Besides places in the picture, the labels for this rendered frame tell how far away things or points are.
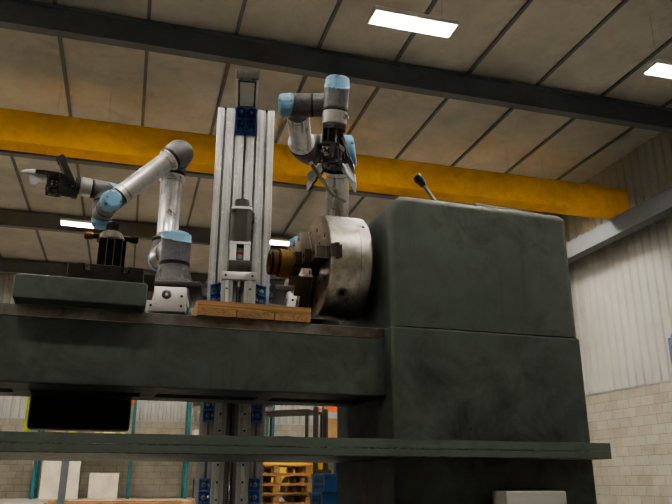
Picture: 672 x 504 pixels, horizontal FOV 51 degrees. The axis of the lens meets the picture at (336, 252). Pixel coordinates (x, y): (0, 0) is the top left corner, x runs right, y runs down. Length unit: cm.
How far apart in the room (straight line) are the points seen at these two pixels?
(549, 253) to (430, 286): 42
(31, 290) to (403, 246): 97
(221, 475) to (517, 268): 131
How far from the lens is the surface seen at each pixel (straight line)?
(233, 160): 309
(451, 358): 197
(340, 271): 198
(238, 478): 270
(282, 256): 206
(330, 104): 214
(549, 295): 218
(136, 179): 281
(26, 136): 1324
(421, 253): 201
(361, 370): 192
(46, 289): 178
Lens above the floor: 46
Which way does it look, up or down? 18 degrees up
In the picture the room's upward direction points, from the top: straight up
